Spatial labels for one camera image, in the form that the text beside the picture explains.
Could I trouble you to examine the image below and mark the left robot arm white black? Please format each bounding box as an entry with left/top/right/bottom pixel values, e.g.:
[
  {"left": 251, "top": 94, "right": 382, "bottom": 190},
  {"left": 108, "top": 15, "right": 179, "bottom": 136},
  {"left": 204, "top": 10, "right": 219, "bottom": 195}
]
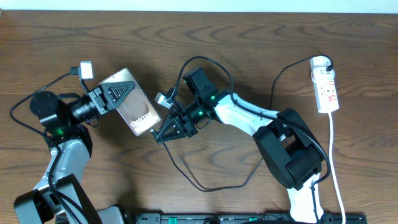
[{"left": 14, "top": 81, "right": 136, "bottom": 223}]

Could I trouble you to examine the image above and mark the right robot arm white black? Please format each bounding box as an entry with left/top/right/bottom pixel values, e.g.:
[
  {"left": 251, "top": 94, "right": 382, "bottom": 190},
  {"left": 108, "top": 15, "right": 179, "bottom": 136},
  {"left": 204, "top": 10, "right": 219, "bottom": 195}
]
[{"left": 152, "top": 67, "right": 327, "bottom": 223}]

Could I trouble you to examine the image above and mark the Galaxy smartphone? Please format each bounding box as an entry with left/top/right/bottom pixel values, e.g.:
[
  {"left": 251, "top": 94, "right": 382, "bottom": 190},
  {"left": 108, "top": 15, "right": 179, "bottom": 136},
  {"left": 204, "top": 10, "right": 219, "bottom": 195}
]
[{"left": 99, "top": 68, "right": 161, "bottom": 136}]

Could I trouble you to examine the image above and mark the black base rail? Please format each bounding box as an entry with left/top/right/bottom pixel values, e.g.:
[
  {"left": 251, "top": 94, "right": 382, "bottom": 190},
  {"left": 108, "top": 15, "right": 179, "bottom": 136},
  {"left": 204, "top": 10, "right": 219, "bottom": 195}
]
[{"left": 99, "top": 203, "right": 366, "bottom": 224}]

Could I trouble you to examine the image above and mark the white power strip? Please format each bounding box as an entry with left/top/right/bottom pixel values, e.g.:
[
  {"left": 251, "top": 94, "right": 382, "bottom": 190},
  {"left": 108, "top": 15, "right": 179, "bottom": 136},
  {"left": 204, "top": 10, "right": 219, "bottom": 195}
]
[{"left": 310, "top": 55, "right": 340, "bottom": 114}]

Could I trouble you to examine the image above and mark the black charger cable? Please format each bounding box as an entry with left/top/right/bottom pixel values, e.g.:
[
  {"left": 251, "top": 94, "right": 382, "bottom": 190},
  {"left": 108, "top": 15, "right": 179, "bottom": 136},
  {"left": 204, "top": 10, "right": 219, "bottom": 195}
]
[{"left": 150, "top": 55, "right": 335, "bottom": 192}]

